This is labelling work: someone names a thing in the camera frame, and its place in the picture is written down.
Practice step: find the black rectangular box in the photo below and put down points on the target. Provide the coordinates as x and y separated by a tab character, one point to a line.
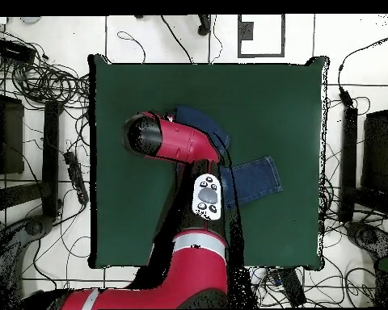
14	51

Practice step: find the blue denim jeans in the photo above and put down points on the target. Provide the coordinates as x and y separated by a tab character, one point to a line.
255	180

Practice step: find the black power strip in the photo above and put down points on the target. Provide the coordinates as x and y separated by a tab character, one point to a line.
76	176

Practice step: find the grey square floor frame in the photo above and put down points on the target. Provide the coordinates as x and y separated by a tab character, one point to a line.
261	55

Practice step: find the black caster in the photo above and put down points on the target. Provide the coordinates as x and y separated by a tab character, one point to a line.
203	29

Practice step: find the dark green table cloth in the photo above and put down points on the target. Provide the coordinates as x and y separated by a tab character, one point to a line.
278	113

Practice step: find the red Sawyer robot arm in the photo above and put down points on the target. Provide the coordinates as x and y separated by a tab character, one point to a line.
181	142

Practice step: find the short black bar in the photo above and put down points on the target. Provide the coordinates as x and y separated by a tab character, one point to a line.
292	287

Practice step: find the black frame stand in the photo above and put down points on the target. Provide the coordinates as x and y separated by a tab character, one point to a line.
51	155

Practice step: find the long black bar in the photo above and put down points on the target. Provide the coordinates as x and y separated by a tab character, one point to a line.
349	161

